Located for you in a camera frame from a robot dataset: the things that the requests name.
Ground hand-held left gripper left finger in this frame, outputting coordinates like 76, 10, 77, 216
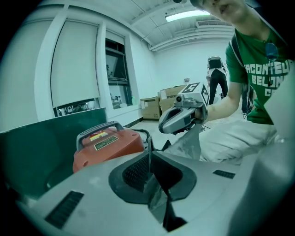
17, 153, 167, 236

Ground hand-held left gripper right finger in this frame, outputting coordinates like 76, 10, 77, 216
152, 151, 256, 236

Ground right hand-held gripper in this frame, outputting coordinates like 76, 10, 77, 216
159, 82, 210, 136

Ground person's right forearm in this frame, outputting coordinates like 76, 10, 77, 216
206, 82, 243, 122

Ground person's right hand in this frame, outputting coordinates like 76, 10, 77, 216
194, 108, 208, 123

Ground large cardboard box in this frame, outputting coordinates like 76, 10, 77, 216
157, 84, 188, 114

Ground small cardboard box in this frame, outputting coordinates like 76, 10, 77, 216
140, 96, 161, 121

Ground red vacuum cleaner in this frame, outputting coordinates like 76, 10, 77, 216
72, 120, 151, 174

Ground person's beige trousers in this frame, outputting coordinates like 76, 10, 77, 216
198, 117, 285, 166

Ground dark glass window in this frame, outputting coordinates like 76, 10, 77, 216
105, 37, 135, 111

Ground person's green shirt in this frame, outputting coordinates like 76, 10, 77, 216
225, 27, 295, 125

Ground white ceiling air vent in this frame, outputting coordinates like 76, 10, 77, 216
195, 20, 234, 29

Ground ceiling strip light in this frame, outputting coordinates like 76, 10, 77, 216
164, 10, 212, 23

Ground white roller blind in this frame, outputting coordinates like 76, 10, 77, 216
50, 19, 101, 109

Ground dark sunglasses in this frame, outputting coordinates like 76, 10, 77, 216
264, 41, 279, 61

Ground person's face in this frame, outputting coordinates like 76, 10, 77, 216
190, 0, 256, 25

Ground black vacuum hose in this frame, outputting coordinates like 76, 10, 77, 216
131, 128, 152, 150

